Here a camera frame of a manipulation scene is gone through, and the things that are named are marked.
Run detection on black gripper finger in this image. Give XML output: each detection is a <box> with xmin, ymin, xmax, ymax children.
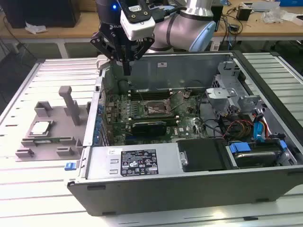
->
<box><xmin>127</xmin><ymin>38</ymin><xmax>156</xmax><ymax>76</ymax></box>
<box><xmin>89</xmin><ymin>32</ymin><xmax>128</xmax><ymax>76</ymax></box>

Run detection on metal socket cover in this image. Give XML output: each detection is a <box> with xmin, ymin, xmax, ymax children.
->
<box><xmin>162</xmin><ymin>96</ymin><xmax>173</xmax><ymax>114</ymax></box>

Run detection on silver CPU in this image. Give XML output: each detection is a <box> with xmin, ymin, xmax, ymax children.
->
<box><xmin>31</xmin><ymin>121</ymin><xmax>52</xmax><ymax>136</ymax></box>

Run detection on CPU socket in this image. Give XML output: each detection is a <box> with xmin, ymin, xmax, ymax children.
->
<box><xmin>143</xmin><ymin>99</ymin><xmax>173</xmax><ymax>117</ymax></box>

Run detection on grey case latch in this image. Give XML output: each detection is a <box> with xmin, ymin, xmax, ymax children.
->
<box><xmin>96</xmin><ymin>54</ymin><xmax>112</xmax><ymax>70</ymax></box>

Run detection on large black computer tower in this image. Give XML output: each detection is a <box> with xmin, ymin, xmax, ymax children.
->
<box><xmin>7</xmin><ymin>0</ymin><xmax>81</xmax><ymax>29</ymax></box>

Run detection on crumpled white paper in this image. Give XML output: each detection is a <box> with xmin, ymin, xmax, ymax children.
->
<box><xmin>25</xmin><ymin>21</ymin><xmax>47</xmax><ymax>34</ymax></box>

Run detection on green motherboard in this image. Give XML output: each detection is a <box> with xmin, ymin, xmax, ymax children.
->
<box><xmin>104</xmin><ymin>91</ymin><xmax>206</xmax><ymax>146</ymax></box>

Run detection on black box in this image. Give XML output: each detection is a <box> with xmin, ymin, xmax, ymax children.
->
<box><xmin>211</xmin><ymin>4</ymin><xmax>224</xmax><ymax>33</ymax></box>

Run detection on black graphics card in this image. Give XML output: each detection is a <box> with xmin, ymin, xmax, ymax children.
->
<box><xmin>131</xmin><ymin>120</ymin><xmax>168</xmax><ymax>137</ymax></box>

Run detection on metal drive cage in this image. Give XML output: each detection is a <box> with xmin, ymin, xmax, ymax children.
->
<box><xmin>205</xmin><ymin>60</ymin><xmax>263</xmax><ymax>119</ymax></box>

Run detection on small black cube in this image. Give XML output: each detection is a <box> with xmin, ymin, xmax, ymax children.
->
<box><xmin>236</xmin><ymin>6</ymin><xmax>251</xmax><ymax>21</ymax></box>

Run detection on green RAM stick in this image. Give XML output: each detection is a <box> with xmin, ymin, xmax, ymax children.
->
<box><xmin>33</xmin><ymin>137</ymin><xmax>73</xmax><ymax>144</ymax></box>

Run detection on wooden desk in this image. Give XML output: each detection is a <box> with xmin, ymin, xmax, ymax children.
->
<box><xmin>0</xmin><ymin>0</ymin><xmax>303</xmax><ymax>45</ymax></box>

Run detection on silver power supply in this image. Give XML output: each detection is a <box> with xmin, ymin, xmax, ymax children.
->
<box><xmin>84</xmin><ymin>143</ymin><xmax>190</xmax><ymax>179</ymax></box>

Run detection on black plastic shroud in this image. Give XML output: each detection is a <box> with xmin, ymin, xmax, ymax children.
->
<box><xmin>176</xmin><ymin>139</ymin><xmax>232</xmax><ymax>173</ymax></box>

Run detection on grey parts rack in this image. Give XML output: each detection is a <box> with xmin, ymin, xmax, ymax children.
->
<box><xmin>14</xmin><ymin>85</ymin><xmax>92</xmax><ymax>163</ymax></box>

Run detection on grey flat device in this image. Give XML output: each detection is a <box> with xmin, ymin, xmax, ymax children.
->
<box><xmin>241</xmin><ymin>1</ymin><xmax>281</xmax><ymax>12</ymax></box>

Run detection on clear plastic bags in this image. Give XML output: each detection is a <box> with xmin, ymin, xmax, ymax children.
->
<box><xmin>261</xmin><ymin>6</ymin><xmax>285</xmax><ymax>24</ymax></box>

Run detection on blue disk carrier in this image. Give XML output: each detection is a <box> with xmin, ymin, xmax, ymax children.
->
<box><xmin>229</xmin><ymin>140</ymin><xmax>288</xmax><ymax>166</ymax></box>

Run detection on dark grey PC case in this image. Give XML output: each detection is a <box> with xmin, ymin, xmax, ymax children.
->
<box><xmin>63</xmin><ymin>50</ymin><xmax>303</xmax><ymax>217</ymax></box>

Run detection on white flat packet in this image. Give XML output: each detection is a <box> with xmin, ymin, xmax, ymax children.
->
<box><xmin>281</xmin><ymin>11</ymin><xmax>303</xmax><ymax>26</ymax></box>

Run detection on blue box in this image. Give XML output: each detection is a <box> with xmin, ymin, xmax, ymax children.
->
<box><xmin>279</xmin><ymin>0</ymin><xmax>303</xmax><ymax>7</ymax></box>

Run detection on black hard disk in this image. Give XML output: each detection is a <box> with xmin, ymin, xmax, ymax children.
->
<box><xmin>235</xmin><ymin>151</ymin><xmax>277</xmax><ymax>168</ymax></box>

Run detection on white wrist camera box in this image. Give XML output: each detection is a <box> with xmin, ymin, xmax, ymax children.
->
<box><xmin>120</xmin><ymin>4</ymin><xmax>156</xmax><ymax>41</ymax></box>

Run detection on black looped cable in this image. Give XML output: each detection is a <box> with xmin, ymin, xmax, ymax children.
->
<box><xmin>117</xmin><ymin>79</ymin><xmax>130</xmax><ymax>94</ymax></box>

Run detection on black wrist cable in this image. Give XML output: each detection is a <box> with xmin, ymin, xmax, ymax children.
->
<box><xmin>153</xmin><ymin>5</ymin><xmax>188</xmax><ymax>22</ymax></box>

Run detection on red yellow wire bundle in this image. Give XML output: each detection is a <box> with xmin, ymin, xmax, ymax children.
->
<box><xmin>220</xmin><ymin>118</ymin><xmax>254</xmax><ymax>140</ymax></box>

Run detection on blue flat data wire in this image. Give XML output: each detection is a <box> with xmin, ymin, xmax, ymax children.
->
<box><xmin>253</xmin><ymin>107</ymin><xmax>270</xmax><ymax>142</ymax></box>

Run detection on orange flat data wire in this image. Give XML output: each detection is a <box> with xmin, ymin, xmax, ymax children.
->
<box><xmin>264</xmin><ymin>119</ymin><xmax>271</xmax><ymax>140</ymax></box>

